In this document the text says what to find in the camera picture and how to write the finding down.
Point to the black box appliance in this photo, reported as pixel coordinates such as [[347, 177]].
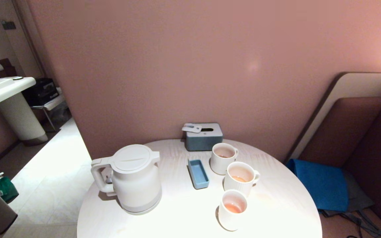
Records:
[[41, 92]]

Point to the grey-blue tissue box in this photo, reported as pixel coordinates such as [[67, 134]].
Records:
[[203, 142]]

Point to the brown wooden holder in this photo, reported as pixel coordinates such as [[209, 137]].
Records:
[[8, 69]]

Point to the small blue rectangular tray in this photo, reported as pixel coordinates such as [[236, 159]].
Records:
[[198, 173]]

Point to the small round sink dish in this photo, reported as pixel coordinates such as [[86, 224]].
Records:
[[17, 78]]

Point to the green bag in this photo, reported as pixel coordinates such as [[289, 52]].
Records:
[[3, 188]]

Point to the dark wall switch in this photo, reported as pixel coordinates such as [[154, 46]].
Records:
[[8, 25]]

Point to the white electric kettle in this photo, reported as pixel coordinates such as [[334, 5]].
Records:
[[137, 188]]

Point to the beige backrest panel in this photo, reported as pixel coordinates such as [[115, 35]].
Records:
[[359, 84]]

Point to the brown upholstered bench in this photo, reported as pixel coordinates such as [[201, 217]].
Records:
[[359, 132]]

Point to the metal stool with white top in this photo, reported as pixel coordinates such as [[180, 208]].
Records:
[[53, 102]]

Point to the white ribbed ceramic mug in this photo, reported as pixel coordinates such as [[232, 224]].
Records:
[[230, 216], [238, 181], [223, 160]]

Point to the blue cloth bag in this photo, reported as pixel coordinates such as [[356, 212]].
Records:
[[319, 185]]

